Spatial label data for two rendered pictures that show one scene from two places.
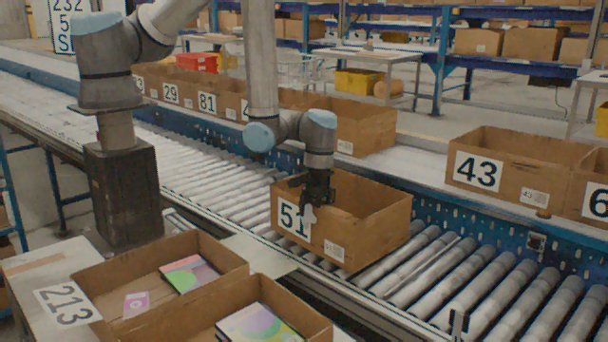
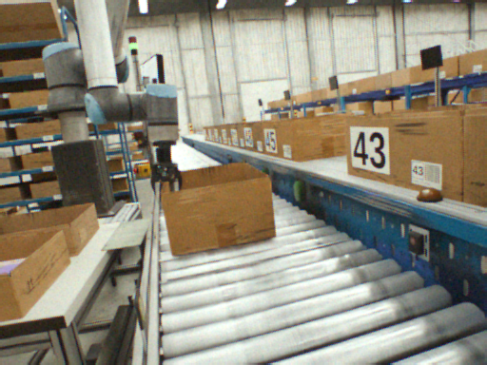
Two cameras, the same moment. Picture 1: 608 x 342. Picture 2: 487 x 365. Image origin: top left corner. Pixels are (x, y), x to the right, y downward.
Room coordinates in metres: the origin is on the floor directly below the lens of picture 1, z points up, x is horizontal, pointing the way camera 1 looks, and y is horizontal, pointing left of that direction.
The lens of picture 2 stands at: (0.62, -0.78, 1.08)
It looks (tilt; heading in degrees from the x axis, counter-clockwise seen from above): 11 degrees down; 34
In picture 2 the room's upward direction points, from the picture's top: 7 degrees counter-clockwise
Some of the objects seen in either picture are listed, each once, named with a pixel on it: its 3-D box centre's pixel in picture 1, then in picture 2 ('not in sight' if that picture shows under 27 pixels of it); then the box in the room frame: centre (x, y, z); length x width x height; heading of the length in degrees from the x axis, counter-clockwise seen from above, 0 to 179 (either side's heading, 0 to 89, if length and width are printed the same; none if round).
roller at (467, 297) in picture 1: (475, 290); (288, 297); (1.14, -0.51, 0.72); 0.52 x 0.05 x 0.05; 136
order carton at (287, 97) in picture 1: (284, 111); (277, 135); (2.34, 0.09, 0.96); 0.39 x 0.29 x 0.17; 46
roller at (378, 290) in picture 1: (416, 264); (260, 260); (1.28, -0.37, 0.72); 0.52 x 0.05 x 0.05; 136
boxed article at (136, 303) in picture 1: (137, 311); not in sight; (0.98, 0.42, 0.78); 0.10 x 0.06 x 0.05; 16
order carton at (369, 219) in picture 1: (338, 212); (213, 200); (1.43, -0.12, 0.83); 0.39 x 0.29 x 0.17; 43
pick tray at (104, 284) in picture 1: (162, 284); (29, 235); (1.06, 0.38, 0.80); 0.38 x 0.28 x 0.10; 133
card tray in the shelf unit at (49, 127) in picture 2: not in sight; (54, 128); (1.86, 1.59, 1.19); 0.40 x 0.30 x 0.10; 136
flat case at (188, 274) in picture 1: (193, 275); not in sight; (1.14, 0.31, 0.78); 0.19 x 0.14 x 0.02; 38
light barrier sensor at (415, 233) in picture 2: (534, 243); (416, 244); (1.27, -0.72, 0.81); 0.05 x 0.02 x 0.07; 46
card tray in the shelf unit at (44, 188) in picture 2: not in sight; (67, 183); (1.87, 1.58, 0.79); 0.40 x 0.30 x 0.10; 137
